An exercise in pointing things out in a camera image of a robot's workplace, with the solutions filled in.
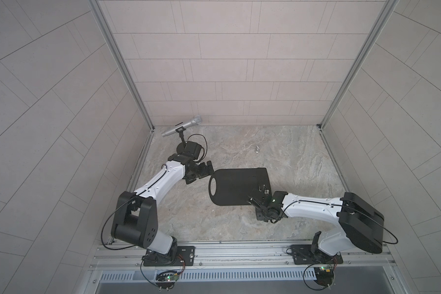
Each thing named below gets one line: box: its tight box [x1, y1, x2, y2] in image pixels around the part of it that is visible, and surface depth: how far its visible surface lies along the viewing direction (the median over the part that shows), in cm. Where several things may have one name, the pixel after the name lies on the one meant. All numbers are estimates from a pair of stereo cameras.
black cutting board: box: [208, 167, 272, 206], surface depth 97 cm
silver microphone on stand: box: [161, 115, 203, 149], surface depth 91 cm
